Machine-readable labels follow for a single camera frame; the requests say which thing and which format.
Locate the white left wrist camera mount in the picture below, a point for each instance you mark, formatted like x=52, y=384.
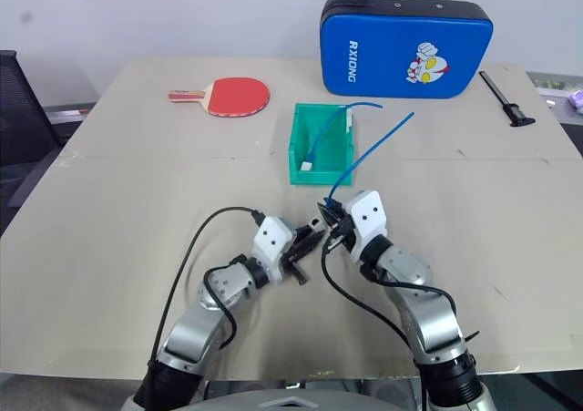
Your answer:
x=272, y=242

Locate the purple object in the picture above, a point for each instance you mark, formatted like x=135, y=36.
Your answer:
x=578, y=100

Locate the black caliper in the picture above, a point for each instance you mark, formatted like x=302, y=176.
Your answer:
x=514, y=110

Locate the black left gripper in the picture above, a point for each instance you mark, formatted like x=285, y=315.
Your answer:
x=296, y=257

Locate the red table tennis paddle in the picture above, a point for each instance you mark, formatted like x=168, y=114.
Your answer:
x=237, y=94

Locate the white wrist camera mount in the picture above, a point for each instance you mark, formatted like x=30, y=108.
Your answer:
x=366, y=219
x=272, y=242

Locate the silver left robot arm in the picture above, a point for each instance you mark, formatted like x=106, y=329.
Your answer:
x=207, y=324

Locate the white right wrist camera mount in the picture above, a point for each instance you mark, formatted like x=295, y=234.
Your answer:
x=366, y=219

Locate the grey robot torso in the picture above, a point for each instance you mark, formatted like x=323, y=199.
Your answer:
x=291, y=399

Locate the black mesh office chair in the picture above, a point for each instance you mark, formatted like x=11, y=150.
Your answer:
x=23, y=119

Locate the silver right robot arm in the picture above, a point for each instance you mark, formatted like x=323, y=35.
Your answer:
x=423, y=311

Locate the blue kick pad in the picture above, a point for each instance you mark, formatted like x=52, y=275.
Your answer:
x=382, y=55

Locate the green plastic bin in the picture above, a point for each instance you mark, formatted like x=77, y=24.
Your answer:
x=325, y=176

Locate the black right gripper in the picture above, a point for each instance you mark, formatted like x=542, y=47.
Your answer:
x=342, y=231

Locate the white coupler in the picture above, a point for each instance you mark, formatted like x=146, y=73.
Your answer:
x=314, y=223

